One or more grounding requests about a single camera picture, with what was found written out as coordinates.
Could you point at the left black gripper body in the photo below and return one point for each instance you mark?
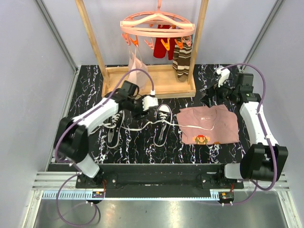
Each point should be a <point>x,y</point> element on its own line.
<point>136,107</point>

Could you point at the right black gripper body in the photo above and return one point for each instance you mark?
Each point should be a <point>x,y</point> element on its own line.
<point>222,94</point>

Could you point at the black sneaker with white laces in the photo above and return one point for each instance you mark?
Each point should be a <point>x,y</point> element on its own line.
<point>163,122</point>

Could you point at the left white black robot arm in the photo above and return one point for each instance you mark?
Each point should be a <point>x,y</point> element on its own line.
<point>72,136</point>

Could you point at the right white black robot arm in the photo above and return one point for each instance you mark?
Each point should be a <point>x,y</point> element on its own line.
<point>265,159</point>

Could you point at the pink mario t-shirt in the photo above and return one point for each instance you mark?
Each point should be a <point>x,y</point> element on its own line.
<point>208,125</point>

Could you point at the brown striped sock pair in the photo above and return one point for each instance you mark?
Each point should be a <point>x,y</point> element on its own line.
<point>181,59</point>

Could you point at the red sock pair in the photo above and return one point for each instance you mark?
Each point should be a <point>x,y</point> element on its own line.
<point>160,50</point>

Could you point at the pink round clip hanger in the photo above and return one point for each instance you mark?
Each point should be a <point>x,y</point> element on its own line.
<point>155,24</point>

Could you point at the left small connector box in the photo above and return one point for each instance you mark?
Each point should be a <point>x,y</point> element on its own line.
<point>98,194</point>

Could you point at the small connector box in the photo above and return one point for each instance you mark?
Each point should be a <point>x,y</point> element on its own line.
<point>226,197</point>
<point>98,194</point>

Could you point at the right small connector box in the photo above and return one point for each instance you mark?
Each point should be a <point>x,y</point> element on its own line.
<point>226,197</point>

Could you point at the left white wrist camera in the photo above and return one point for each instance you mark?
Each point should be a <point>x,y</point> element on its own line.
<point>149,101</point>

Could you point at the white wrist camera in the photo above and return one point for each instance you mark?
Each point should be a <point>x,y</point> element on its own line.
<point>149,101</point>
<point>223,74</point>

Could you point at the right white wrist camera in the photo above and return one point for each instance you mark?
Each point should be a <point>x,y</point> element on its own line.
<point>223,74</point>

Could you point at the wooden drying rack frame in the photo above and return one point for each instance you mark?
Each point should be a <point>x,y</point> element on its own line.
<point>162,77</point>

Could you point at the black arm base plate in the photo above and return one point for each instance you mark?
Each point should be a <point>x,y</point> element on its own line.
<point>159,181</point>

